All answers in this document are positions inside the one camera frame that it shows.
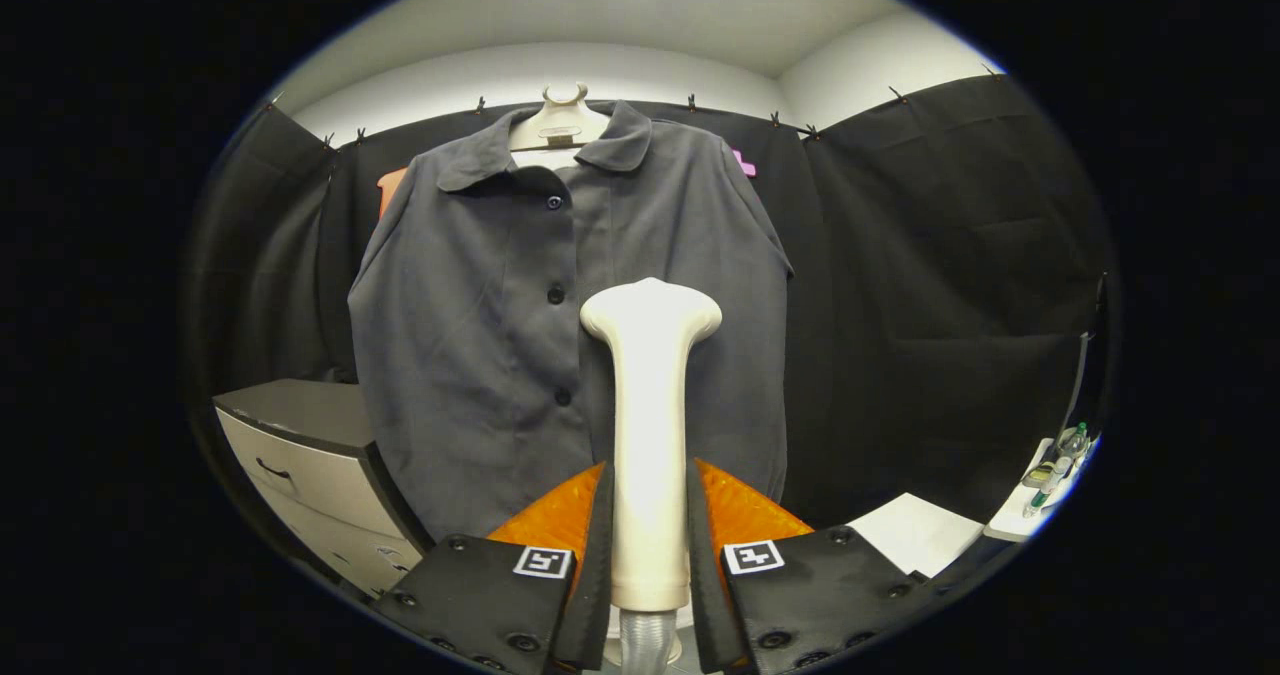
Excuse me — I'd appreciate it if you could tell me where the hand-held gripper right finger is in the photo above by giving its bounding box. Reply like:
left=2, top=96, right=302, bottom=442
left=686, top=457, right=931, bottom=674

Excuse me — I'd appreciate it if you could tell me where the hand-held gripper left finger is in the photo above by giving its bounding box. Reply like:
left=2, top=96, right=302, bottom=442
left=370, top=460, right=617, bottom=675

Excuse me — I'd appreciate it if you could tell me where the white garment steamer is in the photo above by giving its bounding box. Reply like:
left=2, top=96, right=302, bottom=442
left=580, top=277, right=723, bottom=675

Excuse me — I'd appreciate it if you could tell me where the dark grey button shirt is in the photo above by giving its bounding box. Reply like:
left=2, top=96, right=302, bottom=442
left=347, top=101, right=794, bottom=544

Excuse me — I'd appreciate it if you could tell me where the white flat board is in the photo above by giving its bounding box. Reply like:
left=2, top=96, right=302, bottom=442
left=848, top=493, right=986, bottom=578

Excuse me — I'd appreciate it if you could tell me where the white side table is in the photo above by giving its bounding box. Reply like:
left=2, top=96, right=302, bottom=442
left=985, top=435, right=1101, bottom=543

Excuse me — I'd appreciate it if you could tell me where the grey drawer cabinet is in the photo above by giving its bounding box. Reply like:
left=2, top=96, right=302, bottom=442
left=213, top=378, right=433, bottom=598

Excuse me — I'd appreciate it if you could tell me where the thin black stand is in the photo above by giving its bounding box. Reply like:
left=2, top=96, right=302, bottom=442
left=1060, top=273, right=1109, bottom=441

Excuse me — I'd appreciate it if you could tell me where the row of black backdrop clips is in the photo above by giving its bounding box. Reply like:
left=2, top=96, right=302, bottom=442
left=265, top=63, right=1001, bottom=146

